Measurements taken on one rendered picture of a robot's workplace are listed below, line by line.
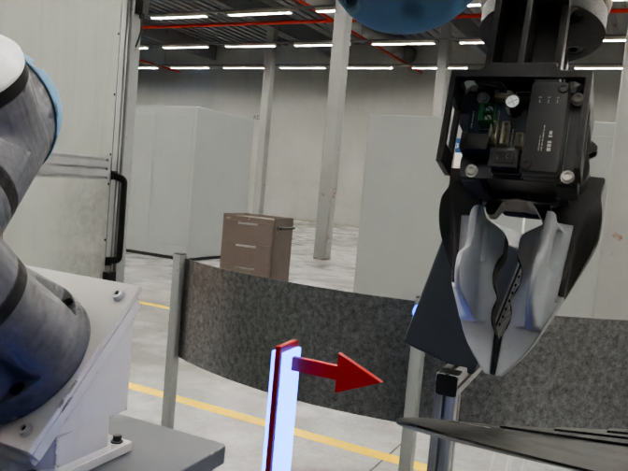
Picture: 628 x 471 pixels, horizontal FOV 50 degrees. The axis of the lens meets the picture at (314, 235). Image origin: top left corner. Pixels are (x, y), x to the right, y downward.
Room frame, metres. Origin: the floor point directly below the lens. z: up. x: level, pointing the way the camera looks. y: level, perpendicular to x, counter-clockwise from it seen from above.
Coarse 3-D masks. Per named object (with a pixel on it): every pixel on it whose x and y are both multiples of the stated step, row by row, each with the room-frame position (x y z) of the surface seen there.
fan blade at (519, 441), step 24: (432, 432) 0.28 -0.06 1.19; (456, 432) 0.29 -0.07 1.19; (480, 432) 0.30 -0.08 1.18; (504, 432) 0.32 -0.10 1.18; (528, 432) 0.33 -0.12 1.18; (552, 432) 0.33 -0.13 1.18; (576, 432) 0.34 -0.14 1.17; (600, 432) 0.35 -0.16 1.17; (624, 432) 0.34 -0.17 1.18; (528, 456) 0.27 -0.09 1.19; (552, 456) 0.27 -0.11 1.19; (576, 456) 0.28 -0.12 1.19; (600, 456) 0.29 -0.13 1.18; (624, 456) 0.29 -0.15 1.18
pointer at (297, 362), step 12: (300, 360) 0.40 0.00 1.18; (312, 360) 0.40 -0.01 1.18; (348, 360) 0.39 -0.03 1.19; (300, 372) 0.40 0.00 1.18; (312, 372) 0.40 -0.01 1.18; (324, 372) 0.40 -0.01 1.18; (336, 372) 0.39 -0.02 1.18; (348, 372) 0.39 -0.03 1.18; (360, 372) 0.39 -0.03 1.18; (336, 384) 0.39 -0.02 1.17; (348, 384) 0.39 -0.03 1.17; (360, 384) 0.39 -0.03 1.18; (372, 384) 0.38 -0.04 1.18
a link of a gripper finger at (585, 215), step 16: (592, 192) 0.38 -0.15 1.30; (560, 208) 0.38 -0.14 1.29; (576, 208) 0.38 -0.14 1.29; (592, 208) 0.37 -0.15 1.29; (576, 224) 0.37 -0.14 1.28; (592, 224) 0.37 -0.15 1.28; (576, 240) 0.37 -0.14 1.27; (592, 240) 0.37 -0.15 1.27; (576, 256) 0.37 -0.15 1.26; (576, 272) 0.37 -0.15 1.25; (560, 288) 0.37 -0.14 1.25
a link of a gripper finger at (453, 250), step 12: (456, 168) 0.42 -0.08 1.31; (456, 180) 0.41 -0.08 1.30; (456, 192) 0.41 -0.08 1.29; (444, 204) 0.41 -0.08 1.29; (456, 204) 0.40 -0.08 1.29; (468, 204) 0.40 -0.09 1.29; (480, 204) 0.40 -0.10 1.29; (444, 216) 0.41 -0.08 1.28; (456, 216) 0.40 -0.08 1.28; (444, 228) 0.40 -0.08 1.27; (456, 228) 0.40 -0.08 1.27; (444, 240) 0.40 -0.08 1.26; (456, 240) 0.40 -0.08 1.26; (456, 252) 0.39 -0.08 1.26
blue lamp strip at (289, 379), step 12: (300, 348) 0.42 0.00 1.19; (288, 360) 0.40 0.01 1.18; (288, 372) 0.40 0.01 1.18; (288, 384) 0.40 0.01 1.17; (288, 396) 0.41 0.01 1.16; (288, 408) 0.41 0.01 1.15; (288, 420) 0.41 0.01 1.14; (276, 432) 0.40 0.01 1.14; (288, 432) 0.41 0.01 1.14; (276, 444) 0.40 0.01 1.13; (288, 444) 0.41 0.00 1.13; (276, 456) 0.40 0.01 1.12; (288, 456) 0.41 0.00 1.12; (276, 468) 0.40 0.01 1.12; (288, 468) 0.41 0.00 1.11
